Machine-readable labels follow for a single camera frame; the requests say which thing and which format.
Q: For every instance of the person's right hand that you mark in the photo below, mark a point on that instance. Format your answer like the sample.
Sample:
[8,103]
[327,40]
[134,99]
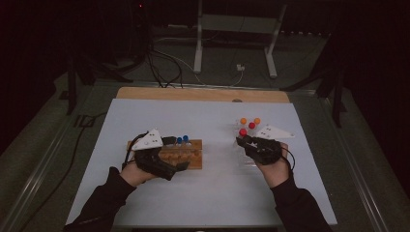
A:
[277,170]

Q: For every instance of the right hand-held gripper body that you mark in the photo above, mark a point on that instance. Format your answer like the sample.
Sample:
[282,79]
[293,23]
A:
[267,151]

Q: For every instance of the person's left hand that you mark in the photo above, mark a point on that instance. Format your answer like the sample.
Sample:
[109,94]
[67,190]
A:
[133,175]

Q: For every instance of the orange cap test tube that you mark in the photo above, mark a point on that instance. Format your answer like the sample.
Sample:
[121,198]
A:
[243,121]
[257,121]

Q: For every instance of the wooden test tube rack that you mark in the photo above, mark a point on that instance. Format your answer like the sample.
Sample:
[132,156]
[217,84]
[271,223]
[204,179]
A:
[190,156]

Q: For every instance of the clear acrylic test tube rack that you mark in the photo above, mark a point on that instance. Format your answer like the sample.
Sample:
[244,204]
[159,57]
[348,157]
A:
[248,161]

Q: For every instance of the black floor bracket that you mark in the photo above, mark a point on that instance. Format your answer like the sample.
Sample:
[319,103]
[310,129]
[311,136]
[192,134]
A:
[84,121]

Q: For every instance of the black tripod stand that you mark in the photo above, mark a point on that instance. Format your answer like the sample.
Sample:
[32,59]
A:
[72,83]
[336,96]

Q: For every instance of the grey metal stand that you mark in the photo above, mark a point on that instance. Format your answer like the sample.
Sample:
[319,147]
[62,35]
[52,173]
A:
[237,22]

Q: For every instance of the blue cap test tube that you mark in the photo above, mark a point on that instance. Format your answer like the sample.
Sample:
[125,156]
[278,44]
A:
[185,138]
[179,140]

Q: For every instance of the white table mat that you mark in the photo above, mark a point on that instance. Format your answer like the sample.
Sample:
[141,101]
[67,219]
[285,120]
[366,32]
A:
[209,193]

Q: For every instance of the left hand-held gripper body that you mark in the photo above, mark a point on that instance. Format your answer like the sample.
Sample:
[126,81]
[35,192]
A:
[151,161]

